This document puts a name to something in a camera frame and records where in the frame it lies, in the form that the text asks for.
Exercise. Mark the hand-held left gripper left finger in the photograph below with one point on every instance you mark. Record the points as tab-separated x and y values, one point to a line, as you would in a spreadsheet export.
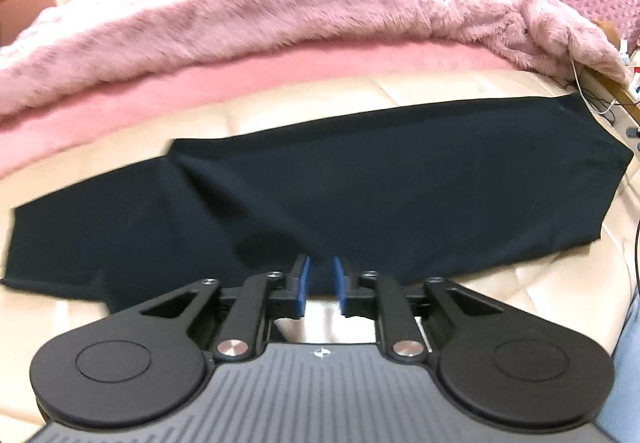
303	285

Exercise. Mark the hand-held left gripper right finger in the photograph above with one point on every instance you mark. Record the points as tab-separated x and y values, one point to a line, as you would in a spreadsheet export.
340	285

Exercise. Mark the black pants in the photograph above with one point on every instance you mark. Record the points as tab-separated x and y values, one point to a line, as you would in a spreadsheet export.
350	183

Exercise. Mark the pink fleece sheet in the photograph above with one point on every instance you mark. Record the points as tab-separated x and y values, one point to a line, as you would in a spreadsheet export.
125	98

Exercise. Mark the pink fluffy blanket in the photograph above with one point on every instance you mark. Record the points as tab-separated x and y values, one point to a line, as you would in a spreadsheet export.
225	23

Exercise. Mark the person's leg in blue jeans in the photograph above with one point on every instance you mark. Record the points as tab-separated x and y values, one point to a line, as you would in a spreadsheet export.
629	363

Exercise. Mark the wooden bed frame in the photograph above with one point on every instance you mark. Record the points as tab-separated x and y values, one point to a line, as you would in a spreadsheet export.
620	100

